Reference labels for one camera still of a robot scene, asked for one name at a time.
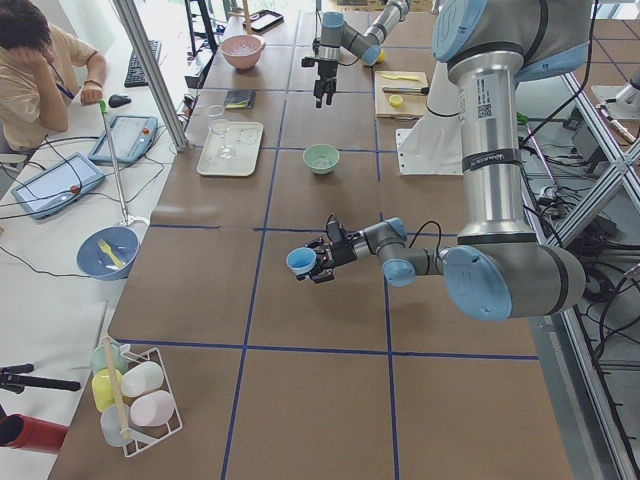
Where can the clear wine glass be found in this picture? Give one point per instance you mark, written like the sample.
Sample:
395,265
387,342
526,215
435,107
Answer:
219,126

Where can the white cup on rack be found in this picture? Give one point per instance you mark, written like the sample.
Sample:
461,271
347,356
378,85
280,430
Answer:
141,379

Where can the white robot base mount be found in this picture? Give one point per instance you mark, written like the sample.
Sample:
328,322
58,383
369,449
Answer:
433,145

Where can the yellow cup on rack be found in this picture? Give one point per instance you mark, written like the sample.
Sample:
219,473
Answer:
102,390

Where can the pink cup on rack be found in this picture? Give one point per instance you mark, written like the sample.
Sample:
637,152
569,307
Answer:
152,409

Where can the pink bowl with ice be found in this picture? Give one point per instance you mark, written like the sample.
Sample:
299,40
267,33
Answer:
243,51

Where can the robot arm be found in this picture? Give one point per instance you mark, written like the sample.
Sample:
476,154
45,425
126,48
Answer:
336,33
497,269

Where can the yellow plastic knife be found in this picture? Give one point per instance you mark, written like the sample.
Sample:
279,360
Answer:
413,78

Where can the lemon half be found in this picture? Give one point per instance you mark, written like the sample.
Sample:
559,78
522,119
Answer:
395,100

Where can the ice cubes in green bowl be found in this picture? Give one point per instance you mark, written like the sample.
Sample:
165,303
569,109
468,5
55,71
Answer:
324,163

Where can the seated person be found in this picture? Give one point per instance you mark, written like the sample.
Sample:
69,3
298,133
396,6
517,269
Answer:
43,69

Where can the white wire cup rack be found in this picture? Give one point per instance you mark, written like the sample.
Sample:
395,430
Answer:
117,428

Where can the wooden cutting board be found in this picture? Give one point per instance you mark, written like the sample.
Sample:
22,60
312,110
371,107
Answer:
414,105

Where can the light blue plastic cup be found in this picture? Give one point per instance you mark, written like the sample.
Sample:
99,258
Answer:
301,260

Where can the grey folded cloth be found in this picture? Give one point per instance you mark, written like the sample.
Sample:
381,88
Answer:
240,99

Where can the green bowl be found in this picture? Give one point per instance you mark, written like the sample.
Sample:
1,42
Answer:
313,151

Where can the blue bowl with fork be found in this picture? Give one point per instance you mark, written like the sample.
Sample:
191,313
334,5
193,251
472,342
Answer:
108,254

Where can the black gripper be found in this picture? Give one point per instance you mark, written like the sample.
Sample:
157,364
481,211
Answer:
343,253
327,70

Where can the cream bear tray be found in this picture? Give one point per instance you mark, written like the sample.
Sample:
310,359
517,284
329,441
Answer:
245,138

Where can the blue teach pendant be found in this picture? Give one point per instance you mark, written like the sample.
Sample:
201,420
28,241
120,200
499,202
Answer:
55,188
132,137

